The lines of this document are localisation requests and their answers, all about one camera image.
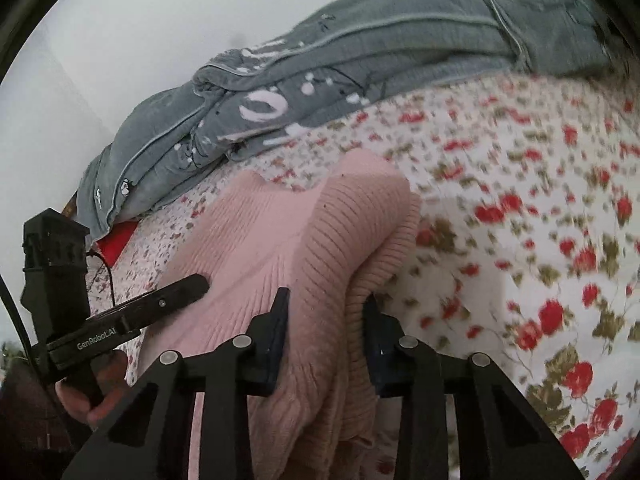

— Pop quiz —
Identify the grey printed quilt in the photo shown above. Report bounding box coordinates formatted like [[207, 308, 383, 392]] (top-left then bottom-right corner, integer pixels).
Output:
[[77, 0, 621, 238]]

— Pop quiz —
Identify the thick black cable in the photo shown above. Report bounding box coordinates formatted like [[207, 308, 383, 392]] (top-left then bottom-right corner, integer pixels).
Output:
[[0, 277, 40, 367]]

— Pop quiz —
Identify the pink ribbed sweater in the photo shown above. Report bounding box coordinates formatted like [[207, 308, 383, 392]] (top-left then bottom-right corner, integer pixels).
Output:
[[135, 149, 423, 480]]

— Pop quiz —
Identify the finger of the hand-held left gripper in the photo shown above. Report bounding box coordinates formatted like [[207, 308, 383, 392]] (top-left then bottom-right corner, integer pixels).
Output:
[[120, 274, 211, 332]]

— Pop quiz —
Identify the person's left hand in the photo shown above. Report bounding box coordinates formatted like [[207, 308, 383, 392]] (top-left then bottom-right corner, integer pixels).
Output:
[[55, 347, 131, 428]]

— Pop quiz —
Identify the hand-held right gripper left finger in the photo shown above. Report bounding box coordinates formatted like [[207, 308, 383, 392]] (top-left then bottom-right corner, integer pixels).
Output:
[[60, 287, 291, 480]]

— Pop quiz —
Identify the red cloth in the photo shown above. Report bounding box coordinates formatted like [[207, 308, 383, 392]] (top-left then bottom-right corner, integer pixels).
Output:
[[96, 222, 141, 266]]

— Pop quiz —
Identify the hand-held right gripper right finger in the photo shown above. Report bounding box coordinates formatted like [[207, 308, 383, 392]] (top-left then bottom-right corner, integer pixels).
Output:
[[361, 294, 586, 480]]

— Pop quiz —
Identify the dark cloth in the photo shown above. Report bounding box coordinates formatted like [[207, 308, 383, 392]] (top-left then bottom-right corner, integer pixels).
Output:
[[0, 340, 88, 480]]

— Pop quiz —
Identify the floral bedsheet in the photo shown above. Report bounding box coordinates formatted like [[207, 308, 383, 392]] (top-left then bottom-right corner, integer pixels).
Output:
[[107, 67, 640, 480]]

